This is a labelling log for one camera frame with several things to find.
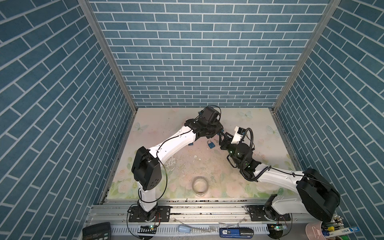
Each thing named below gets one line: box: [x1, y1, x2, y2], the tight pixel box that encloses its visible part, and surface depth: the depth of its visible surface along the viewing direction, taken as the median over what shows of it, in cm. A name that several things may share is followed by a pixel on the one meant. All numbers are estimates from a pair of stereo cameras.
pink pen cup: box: [305, 221, 326, 240], surface depth 64 cm
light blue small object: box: [177, 224, 192, 233], surface depth 71 cm
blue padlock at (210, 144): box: [207, 140, 216, 149], surface depth 101 cm
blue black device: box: [219, 227, 254, 239], surface depth 68 cm
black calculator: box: [82, 222, 111, 240], surface depth 68 cm
